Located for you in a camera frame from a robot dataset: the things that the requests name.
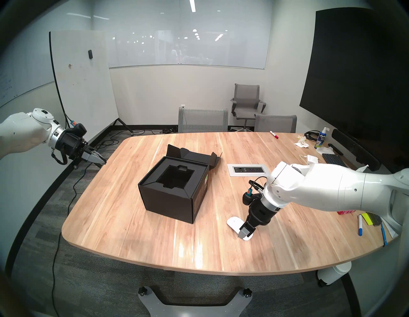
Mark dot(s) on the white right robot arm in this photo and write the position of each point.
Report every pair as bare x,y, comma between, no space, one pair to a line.
335,188

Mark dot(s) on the glass wall board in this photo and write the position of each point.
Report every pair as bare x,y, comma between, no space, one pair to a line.
191,48

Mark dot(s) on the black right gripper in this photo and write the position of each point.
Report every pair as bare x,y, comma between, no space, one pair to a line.
260,214

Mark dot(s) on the white tissue in box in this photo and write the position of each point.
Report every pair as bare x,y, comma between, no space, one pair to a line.
362,168

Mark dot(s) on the crumpled white tissue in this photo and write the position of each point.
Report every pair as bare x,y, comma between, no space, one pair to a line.
301,143

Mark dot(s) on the flat white tissue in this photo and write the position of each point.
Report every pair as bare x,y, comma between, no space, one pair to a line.
324,150

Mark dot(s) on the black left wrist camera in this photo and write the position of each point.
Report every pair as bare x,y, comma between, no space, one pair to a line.
79,129

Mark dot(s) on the white table leg foot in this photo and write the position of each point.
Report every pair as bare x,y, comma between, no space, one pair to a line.
332,273

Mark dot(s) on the blue pen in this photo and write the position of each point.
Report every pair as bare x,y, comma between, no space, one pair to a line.
383,234

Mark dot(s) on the colourful red tissue box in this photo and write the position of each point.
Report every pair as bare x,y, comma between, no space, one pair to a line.
346,212

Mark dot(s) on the large black wall screen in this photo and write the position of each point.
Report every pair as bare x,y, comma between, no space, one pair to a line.
351,80

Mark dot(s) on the red whiteboard marker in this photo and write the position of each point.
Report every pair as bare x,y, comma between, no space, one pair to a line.
273,134

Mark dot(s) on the whiteboard cleaner spray bottle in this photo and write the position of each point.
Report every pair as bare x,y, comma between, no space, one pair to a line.
321,139

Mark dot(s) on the white computer mouse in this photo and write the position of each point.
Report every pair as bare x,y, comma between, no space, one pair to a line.
235,223

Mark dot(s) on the white paper sheet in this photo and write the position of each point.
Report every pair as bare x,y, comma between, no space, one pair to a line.
390,230

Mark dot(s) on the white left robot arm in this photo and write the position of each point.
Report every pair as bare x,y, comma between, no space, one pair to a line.
25,132

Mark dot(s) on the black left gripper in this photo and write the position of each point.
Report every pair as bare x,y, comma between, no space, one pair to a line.
72,143

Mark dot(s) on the grey office chair with armrests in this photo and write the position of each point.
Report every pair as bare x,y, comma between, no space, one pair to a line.
246,99

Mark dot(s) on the wall whiteboard with writing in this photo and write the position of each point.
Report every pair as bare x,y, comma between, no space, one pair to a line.
19,86

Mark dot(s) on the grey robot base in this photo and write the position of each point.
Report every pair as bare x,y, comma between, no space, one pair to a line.
191,310

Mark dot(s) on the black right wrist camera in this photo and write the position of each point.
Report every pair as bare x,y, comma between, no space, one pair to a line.
250,196

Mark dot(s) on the black keyboard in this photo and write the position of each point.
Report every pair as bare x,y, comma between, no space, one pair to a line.
334,158

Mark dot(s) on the blue marker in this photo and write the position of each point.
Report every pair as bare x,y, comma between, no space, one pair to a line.
360,225

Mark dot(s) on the yellow sticky note pad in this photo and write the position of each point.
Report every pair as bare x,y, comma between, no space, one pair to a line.
366,219

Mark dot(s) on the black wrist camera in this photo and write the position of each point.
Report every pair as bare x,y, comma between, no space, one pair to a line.
250,196
79,129

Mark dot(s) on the white power adapter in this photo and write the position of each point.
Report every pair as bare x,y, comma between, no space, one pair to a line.
312,158

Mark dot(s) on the mobile whiteboard on stand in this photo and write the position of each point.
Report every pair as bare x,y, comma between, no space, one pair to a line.
83,89

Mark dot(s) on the grey ribbed mesh chair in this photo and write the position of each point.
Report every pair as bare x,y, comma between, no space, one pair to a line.
203,120

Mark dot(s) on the black video sound bar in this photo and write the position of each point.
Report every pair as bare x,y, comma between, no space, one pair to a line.
351,145

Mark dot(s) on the black eraser block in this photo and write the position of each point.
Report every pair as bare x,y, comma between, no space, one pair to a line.
376,219

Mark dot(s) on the black cardboard box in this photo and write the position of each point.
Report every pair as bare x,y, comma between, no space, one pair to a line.
166,198

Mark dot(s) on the grey table power outlet plate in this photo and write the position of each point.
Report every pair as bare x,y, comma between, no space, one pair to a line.
249,170

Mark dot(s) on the grey fabric chair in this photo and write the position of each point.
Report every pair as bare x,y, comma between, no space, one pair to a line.
274,124

